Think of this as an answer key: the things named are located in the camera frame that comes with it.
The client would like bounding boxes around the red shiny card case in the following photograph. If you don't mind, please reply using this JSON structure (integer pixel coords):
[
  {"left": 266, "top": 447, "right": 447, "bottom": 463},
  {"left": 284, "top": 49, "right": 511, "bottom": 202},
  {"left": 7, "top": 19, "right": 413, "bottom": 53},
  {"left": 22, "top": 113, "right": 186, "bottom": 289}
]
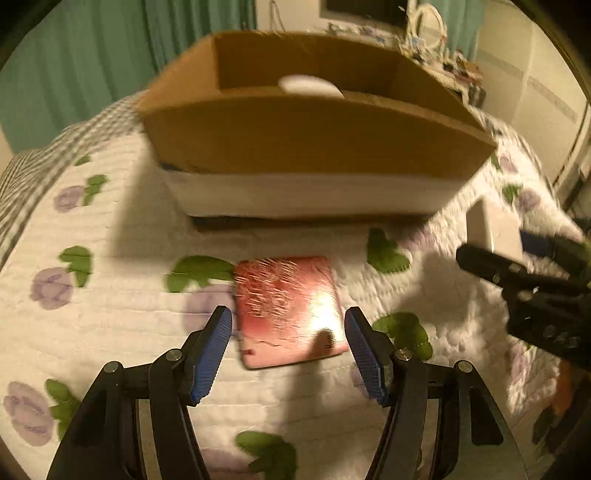
[{"left": 235, "top": 256, "right": 348, "bottom": 370}]

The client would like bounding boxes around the oval white mirror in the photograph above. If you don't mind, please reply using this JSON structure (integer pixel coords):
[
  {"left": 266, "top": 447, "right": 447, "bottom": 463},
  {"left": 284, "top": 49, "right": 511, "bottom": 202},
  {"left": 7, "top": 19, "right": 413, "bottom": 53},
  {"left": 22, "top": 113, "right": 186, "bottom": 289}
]
[{"left": 408, "top": 3, "right": 448, "bottom": 50}]

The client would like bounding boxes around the white box charger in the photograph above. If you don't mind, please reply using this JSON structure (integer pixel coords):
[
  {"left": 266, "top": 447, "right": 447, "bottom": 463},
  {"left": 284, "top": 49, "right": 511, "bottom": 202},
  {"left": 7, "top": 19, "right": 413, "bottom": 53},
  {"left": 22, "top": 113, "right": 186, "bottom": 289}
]
[{"left": 466, "top": 197, "right": 523, "bottom": 263}]

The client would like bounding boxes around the grey checkered blanket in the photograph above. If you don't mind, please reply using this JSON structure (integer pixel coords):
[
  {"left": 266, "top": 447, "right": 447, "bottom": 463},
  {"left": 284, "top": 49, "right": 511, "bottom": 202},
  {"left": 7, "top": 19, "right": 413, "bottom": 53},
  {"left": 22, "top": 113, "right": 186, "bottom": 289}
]
[{"left": 1, "top": 92, "right": 143, "bottom": 263}]

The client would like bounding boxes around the white louvered wardrobe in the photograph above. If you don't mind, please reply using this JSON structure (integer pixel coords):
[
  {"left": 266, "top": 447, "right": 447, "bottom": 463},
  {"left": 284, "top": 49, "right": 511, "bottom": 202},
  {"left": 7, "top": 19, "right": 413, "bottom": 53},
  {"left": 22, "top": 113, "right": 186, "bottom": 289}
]
[{"left": 476, "top": 1, "right": 590, "bottom": 183}]

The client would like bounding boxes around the brown cardboard box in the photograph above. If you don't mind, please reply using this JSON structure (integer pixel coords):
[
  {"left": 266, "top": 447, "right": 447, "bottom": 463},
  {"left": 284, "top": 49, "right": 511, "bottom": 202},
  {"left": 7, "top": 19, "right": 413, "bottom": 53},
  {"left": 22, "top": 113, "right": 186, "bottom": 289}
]
[{"left": 136, "top": 31, "right": 496, "bottom": 220}]

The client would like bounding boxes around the green right curtain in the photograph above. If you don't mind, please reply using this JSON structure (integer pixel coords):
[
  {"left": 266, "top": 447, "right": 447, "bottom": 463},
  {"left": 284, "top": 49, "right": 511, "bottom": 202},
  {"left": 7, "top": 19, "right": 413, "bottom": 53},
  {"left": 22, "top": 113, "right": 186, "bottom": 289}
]
[{"left": 417, "top": 0, "right": 487, "bottom": 61}]

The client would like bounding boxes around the white cylindrical bottle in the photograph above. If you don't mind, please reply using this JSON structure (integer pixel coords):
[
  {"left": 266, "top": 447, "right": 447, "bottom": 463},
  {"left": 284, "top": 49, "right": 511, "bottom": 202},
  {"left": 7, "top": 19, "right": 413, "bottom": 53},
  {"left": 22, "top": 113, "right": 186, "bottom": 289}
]
[{"left": 277, "top": 75, "right": 344, "bottom": 99}]

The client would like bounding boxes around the large green curtain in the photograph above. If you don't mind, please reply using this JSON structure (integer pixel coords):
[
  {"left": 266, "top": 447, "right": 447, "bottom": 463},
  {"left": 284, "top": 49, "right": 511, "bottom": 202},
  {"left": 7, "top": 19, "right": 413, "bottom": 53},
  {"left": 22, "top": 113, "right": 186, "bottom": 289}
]
[{"left": 1, "top": 1, "right": 256, "bottom": 153}]

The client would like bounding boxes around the white dressing table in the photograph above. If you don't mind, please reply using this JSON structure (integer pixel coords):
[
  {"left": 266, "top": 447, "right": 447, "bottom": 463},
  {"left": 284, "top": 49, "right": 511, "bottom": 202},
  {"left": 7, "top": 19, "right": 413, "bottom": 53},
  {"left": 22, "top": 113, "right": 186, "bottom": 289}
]
[{"left": 400, "top": 37, "right": 487, "bottom": 108}]

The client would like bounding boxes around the black wall television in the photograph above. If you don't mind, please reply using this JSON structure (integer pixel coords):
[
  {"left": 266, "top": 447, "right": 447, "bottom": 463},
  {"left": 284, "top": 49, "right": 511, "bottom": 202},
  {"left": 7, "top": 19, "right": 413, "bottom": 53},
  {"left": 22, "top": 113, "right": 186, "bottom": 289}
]
[{"left": 322, "top": 0, "right": 408, "bottom": 28}]

